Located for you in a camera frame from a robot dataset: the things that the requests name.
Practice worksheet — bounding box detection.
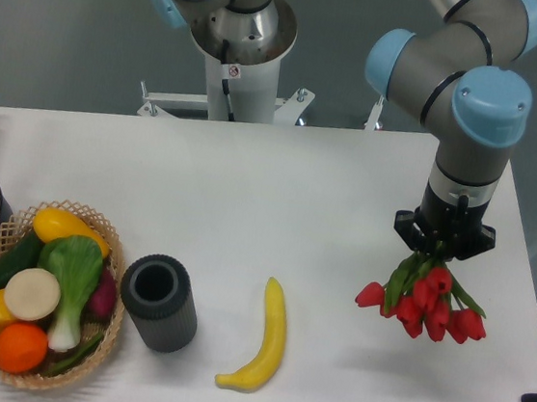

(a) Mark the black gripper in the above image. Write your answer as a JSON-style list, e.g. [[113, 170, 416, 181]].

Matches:
[[393, 183, 496, 260]]

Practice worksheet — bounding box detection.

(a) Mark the red tulip bouquet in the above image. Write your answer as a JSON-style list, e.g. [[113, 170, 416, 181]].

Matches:
[[355, 251, 487, 344]]

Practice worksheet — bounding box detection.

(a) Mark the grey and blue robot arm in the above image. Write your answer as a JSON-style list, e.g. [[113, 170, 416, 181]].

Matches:
[[364, 0, 537, 260]]

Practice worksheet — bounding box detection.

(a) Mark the dark grey ribbed vase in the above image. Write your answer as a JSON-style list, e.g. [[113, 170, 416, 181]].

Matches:
[[121, 254, 198, 353]]

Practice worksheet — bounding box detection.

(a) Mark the yellow banana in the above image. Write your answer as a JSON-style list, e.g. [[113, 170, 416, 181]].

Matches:
[[214, 277, 288, 393]]

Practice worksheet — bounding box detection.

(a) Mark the purple sweet potato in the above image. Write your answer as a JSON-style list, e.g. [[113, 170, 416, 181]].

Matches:
[[87, 268, 117, 320]]

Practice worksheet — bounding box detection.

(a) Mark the green bok choy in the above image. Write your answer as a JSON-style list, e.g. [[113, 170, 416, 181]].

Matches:
[[39, 235, 103, 353]]

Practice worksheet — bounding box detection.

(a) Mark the yellow squash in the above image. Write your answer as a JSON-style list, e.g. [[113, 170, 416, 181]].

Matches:
[[32, 207, 111, 259]]

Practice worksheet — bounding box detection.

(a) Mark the woven wicker basket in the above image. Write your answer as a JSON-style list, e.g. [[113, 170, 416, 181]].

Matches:
[[0, 201, 125, 390]]

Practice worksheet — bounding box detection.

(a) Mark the green bean pod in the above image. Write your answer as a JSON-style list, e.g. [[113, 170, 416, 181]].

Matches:
[[41, 333, 104, 378]]

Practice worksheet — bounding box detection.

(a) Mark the dark green cucumber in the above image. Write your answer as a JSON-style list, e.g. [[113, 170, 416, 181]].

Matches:
[[0, 229, 44, 289]]

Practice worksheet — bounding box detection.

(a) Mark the orange fruit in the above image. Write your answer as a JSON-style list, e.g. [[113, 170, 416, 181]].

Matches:
[[0, 322, 48, 374]]

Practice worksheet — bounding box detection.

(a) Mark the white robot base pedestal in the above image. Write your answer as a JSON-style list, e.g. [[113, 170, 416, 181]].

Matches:
[[149, 0, 314, 125]]

